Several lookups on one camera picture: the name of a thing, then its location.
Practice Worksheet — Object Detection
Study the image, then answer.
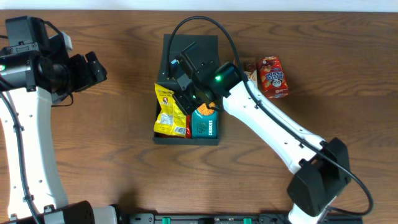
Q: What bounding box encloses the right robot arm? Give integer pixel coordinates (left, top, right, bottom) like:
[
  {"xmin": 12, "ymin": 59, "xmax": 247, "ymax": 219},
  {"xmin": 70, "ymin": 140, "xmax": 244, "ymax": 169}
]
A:
[{"xmin": 165, "ymin": 43, "xmax": 352, "ymax": 223}]

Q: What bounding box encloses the teal Chunkies cookie box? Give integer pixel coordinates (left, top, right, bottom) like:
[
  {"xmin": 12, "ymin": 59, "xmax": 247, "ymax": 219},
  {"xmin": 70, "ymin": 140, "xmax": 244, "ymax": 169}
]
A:
[{"xmin": 191, "ymin": 103, "xmax": 218, "ymax": 139}]

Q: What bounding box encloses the red Hacks candy bag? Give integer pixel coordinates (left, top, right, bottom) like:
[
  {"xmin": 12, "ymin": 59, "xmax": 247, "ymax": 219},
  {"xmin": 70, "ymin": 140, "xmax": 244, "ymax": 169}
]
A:
[{"xmin": 154, "ymin": 114, "xmax": 192, "ymax": 139}]

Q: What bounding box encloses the yellow Hacks candy bag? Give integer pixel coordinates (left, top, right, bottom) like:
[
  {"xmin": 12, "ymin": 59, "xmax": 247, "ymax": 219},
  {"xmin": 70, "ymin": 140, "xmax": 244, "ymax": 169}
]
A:
[{"xmin": 154, "ymin": 83, "xmax": 187, "ymax": 138}]

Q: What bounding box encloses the brown Pocky box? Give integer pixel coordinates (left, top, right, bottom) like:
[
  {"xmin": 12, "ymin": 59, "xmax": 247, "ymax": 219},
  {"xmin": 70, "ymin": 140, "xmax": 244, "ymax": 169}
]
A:
[{"xmin": 241, "ymin": 57, "xmax": 258, "ymax": 88}]

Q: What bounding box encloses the black mounting rail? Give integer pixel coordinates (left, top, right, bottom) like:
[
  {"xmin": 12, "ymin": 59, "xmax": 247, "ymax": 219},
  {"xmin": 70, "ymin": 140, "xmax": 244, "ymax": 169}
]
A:
[{"xmin": 129, "ymin": 212, "xmax": 363, "ymax": 224}]

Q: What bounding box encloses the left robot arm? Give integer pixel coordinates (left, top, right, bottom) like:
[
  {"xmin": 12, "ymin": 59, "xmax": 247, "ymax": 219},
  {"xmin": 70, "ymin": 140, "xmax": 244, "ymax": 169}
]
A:
[{"xmin": 1, "ymin": 16, "xmax": 119, "ymax": 223}]

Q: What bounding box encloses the red Hello Panda box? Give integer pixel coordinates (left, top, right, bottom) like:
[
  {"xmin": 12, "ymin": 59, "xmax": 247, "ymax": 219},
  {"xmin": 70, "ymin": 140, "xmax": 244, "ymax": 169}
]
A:
[{"xmin": 257, "ymin": 55, "xmax": 289, "ymax": 99}]

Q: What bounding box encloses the black gift box with lid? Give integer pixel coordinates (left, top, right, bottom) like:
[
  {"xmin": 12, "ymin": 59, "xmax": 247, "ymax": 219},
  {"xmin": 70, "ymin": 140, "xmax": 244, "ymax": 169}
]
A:
[{"xmin": 152, "ymin": 33, "xmax": 221, "ymax": 146}]

